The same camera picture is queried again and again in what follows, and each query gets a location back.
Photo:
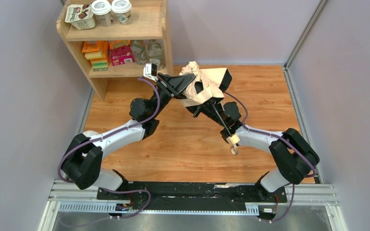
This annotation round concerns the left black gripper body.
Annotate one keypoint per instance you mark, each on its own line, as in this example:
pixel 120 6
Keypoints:
pixel 167 85

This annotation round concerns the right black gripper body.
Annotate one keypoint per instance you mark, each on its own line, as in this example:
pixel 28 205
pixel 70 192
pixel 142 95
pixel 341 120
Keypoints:
pixel 206 104

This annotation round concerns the beige folding umbrella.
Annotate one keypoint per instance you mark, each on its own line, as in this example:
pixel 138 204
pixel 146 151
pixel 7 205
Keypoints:
pixel 209 86

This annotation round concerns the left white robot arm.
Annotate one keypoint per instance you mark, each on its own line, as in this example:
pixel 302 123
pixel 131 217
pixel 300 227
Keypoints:
pixel 82 162

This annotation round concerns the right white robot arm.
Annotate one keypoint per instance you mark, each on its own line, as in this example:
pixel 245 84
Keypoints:
pixel 294 157

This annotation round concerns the right clear glass bottle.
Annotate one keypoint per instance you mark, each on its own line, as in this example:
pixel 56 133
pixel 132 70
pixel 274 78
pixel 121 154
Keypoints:
pixel 155 53

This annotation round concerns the clear glass bottle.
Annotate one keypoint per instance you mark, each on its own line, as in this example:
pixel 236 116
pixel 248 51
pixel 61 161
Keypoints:
pixel 155 53
pixel 139 51

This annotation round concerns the left clear glass bottle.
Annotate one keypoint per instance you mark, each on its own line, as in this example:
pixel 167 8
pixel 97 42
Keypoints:
pixel 139 51

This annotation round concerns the pink orange snack box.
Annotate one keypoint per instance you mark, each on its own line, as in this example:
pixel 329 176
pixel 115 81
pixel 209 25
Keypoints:
pixel 120 52

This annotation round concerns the wooden shelf unit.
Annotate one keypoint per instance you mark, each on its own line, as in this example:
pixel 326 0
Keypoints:
pixel 149 20

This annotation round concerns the orange sponge pack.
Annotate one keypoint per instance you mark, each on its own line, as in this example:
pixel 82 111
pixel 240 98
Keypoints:
pixel 97 53

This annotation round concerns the white crumpled plastic bag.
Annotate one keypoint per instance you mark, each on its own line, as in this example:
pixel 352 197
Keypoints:
pixel 90 133

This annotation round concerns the right white lidded cup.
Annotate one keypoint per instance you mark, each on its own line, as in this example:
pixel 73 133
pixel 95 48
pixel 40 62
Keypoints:
pixel 122 10

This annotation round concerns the white lidded cup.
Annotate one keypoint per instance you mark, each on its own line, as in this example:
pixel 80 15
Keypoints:
pixel 102 10
pixel 122 10

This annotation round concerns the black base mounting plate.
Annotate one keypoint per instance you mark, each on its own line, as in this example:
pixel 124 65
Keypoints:
pixel 193 196

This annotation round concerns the left white lidded cup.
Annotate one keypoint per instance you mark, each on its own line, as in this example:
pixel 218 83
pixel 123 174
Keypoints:
pixel 102 10

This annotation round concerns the Chobani yogurt tub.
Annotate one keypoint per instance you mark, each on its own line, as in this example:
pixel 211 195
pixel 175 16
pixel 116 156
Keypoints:
pixel 80 16

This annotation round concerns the aluminium frame rail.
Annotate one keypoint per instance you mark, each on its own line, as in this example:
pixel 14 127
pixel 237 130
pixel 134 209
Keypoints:
pixel 68 198

